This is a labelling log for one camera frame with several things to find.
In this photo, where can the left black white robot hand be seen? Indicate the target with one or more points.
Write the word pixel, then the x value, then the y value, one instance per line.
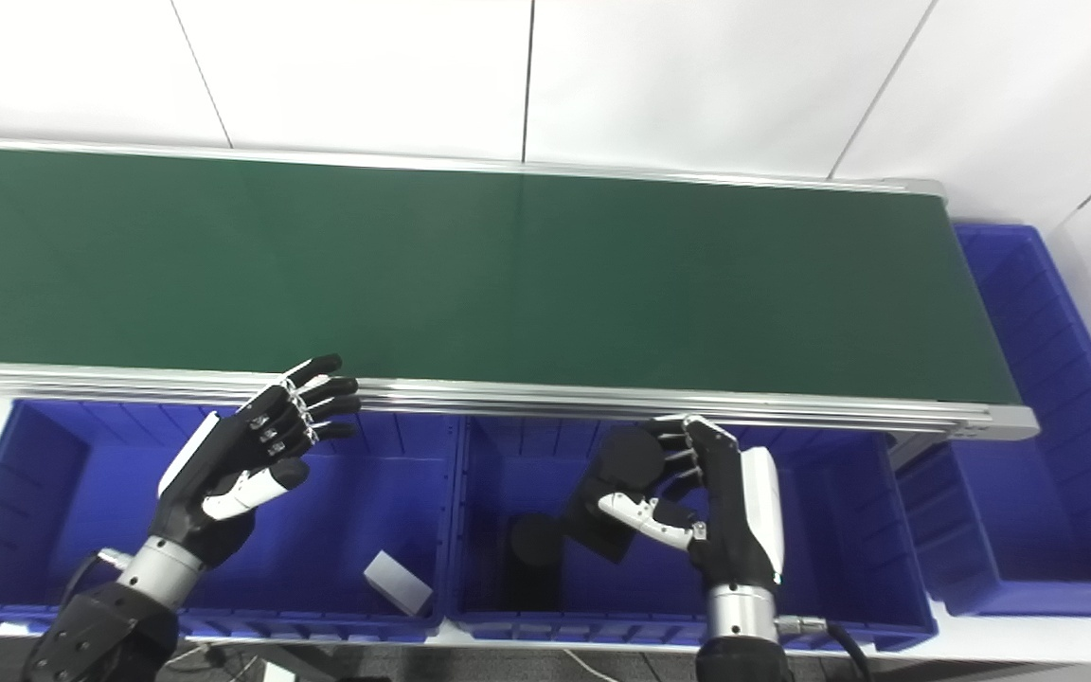
pixel 214 474

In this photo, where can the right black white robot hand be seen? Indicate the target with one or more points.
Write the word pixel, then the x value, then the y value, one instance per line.
pixel 735 521

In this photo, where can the black cylinder-on-base part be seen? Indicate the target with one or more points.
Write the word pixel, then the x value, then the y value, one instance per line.
pixel 626 459
pixel 536 559

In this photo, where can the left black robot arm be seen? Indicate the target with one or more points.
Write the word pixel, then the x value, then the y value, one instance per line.
pixel 100 630

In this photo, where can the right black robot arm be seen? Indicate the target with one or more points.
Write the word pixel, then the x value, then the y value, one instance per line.
pixel 740 616

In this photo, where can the blue plastic bin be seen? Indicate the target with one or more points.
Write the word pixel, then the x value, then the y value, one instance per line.
pixel 34 511
pixel 839 540
pixel 1057 511

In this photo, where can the aluminium conveyor leg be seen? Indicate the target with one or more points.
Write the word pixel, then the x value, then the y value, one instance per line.
pixel 915 445

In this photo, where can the white rectangular block part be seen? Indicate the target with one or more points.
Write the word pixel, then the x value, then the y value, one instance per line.
pixel 399 583

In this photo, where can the green conveyor belt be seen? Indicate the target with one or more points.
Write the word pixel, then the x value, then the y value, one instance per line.
pixel 508 275

